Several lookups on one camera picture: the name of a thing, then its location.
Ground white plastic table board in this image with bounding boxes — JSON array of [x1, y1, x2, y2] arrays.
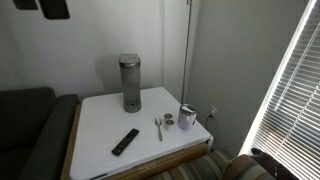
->
[[69, 86, 212, 180]]

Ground lavender mug with lid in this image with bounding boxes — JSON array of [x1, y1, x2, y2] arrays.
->
[[177, 103, 198, 131]]

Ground black tv remote control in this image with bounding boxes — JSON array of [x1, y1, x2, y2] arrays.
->
[[111, 128, 140, 157]]

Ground grey single-serve coffee machine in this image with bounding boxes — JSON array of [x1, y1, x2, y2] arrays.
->
[[118, 53, 142, 114]]

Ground dark grey sofa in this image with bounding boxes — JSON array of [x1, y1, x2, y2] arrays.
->
[[0, 87, 80, 180]]

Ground white window blinds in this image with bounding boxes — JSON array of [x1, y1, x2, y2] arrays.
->
[[249, 0, 320, 180]]

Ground thin metal lamp pole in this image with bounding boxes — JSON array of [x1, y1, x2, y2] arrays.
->
[[180, 0, 194, 104]]

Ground striped fabric sofa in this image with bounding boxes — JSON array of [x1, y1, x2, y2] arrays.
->
[[148, 149, 278, 180]]

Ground silver metal spoon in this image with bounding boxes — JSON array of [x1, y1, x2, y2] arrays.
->
[[154, 116, 164, 143]]

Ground white wall outlet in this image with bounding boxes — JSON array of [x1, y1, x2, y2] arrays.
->
[[209, 105, 218, 118]]

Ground wooden side table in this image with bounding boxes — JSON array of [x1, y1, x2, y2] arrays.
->
[[60, 103, 209, 180]]

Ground black power plug cable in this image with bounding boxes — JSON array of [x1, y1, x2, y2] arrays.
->
[[204, 112, 215, 129]]

